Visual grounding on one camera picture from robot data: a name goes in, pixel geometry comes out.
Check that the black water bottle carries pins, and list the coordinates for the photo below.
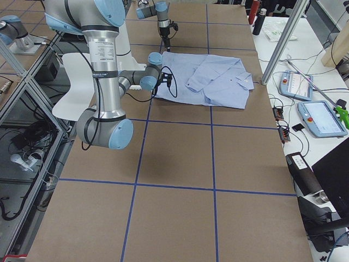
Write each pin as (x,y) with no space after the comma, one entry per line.
(259,21)

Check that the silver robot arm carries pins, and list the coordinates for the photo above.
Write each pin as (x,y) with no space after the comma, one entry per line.
(160,10)
(100,22)

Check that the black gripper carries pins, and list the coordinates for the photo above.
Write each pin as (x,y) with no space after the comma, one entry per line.
(157,88)
(164,33)

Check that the blue striped button shirt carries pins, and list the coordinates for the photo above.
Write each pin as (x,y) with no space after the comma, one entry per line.
(209,80)

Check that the red water bottle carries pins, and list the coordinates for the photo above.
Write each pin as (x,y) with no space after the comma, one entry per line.
(253,11)

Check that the white plastic bag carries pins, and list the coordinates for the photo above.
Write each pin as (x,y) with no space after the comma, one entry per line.
(274,30)

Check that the black monitor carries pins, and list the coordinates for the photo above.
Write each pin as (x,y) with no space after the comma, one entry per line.
(331,172)

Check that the electronics circuit board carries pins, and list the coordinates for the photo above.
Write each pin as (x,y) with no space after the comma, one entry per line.
(282,125)

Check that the near teach pendant tablet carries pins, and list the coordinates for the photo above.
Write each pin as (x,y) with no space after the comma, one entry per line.
(320,120)

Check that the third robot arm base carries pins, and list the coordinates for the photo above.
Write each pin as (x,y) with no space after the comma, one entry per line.
(15,35)

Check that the aluminium frame post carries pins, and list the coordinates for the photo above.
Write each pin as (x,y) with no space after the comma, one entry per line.
(292,21)

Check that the teach pendant tablet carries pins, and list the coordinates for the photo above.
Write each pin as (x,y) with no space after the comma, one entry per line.
(294,85)
(320,120)

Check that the white plastic chair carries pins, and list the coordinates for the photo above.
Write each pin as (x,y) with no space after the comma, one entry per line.
(81,91)

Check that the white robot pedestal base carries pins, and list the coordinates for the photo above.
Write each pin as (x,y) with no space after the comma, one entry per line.
(131,54)

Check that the far teach pendant tablet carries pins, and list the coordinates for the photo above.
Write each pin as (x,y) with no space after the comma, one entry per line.
(294,85)

